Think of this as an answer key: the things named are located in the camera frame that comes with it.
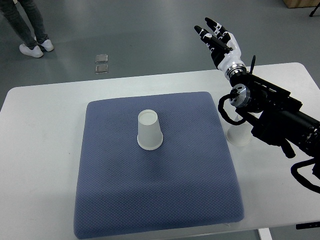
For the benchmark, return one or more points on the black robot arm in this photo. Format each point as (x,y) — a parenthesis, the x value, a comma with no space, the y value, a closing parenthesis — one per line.
(274,115)

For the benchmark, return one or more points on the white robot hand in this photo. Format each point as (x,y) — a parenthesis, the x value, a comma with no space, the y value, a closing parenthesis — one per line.
(225,49)

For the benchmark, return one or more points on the person in grey jeans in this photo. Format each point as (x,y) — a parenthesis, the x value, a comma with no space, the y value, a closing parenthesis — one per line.
(32,45)

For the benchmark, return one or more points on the white paper cup on mat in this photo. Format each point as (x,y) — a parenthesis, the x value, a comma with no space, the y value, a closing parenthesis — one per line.
(149,134)

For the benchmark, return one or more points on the upper metal floor plate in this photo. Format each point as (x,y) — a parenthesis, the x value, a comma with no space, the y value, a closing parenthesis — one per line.
(101,58)

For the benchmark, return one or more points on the white paper cup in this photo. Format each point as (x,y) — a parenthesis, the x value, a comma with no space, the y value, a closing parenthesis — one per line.
(239,135)
(149,134)

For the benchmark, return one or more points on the cardboard box corner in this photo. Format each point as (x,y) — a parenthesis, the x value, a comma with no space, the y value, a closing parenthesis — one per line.
(300,3)

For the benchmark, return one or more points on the black table control panel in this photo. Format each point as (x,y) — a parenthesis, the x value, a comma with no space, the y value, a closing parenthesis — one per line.
(308,225)

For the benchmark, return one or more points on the black tripod leg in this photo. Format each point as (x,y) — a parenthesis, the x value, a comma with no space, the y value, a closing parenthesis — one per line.
(314,10)

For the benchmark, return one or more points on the blue textured cushion mat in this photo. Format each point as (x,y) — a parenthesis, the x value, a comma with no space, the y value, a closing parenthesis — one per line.
(188,181)

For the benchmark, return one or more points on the white table leg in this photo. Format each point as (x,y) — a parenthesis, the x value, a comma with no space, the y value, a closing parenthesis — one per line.
(264,234)

